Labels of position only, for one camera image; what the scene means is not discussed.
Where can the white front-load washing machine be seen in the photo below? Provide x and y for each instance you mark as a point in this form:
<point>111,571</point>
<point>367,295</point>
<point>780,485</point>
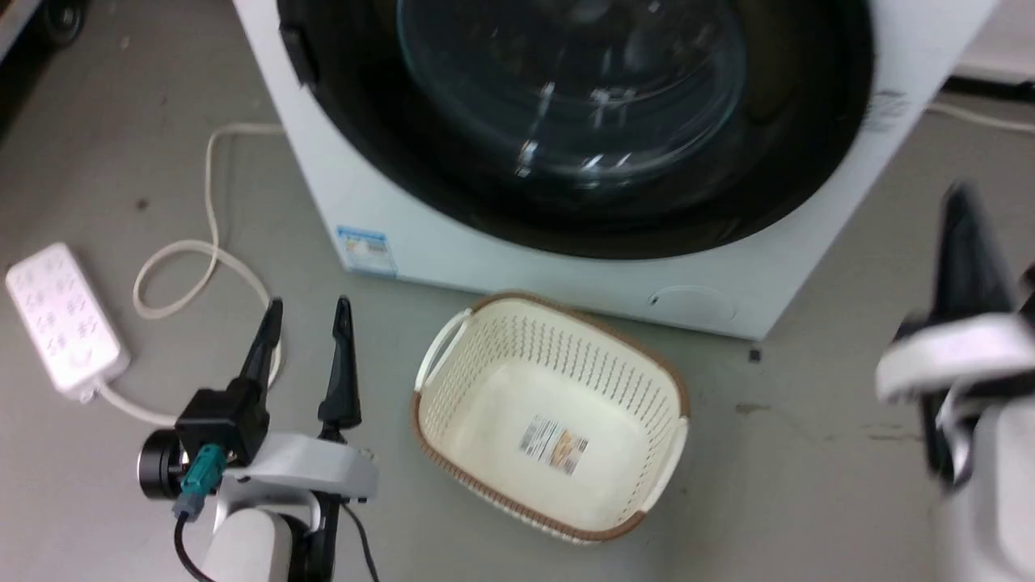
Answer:
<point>453,250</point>

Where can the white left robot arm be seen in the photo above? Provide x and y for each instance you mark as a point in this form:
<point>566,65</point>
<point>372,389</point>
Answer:
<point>251,546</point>

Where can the round black glass washer door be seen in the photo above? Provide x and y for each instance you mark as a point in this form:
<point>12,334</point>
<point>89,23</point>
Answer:
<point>437,162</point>

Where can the left gripper white grey body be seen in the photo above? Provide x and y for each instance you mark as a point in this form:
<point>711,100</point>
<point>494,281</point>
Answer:
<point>311,469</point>

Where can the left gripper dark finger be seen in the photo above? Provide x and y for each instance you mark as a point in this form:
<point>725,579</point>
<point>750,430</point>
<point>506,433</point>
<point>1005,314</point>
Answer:
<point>342,380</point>
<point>265,347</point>

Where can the black caster wheel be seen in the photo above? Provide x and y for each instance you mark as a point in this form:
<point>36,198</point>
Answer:
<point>63,18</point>

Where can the right gripper white grey body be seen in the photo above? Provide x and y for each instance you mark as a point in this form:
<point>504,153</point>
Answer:
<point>954,347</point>

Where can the white power strip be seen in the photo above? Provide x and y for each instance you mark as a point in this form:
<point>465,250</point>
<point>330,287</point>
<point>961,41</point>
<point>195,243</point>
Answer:
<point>61,315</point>

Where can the printed basket label sticker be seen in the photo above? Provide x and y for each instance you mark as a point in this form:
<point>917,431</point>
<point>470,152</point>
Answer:
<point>554,444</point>

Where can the cream plastic laundry basket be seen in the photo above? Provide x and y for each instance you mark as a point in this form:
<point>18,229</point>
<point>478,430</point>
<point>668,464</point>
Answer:
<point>501,412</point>

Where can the blue energy label sticker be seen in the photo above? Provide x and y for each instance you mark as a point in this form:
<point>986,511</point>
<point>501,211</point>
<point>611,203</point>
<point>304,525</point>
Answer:
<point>366,249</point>

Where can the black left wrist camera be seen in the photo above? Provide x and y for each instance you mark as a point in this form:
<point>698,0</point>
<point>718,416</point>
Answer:
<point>218,428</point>

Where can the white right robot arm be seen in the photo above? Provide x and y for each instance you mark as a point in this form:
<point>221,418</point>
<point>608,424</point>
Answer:
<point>999,501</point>

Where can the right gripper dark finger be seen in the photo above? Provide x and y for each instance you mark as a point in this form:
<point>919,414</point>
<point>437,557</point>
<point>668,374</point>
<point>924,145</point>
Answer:
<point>1028,287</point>
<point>970,259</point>

